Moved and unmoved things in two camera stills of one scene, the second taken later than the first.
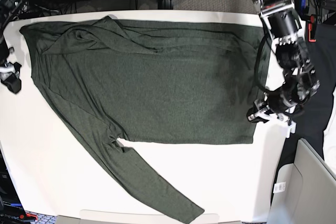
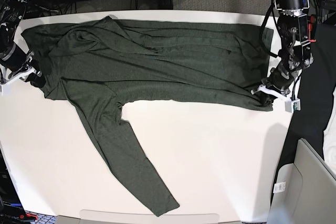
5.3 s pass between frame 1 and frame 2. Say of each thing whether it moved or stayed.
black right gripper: moved
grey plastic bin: stayed
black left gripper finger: moved
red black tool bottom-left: stayed
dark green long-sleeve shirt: moved
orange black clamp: stayed
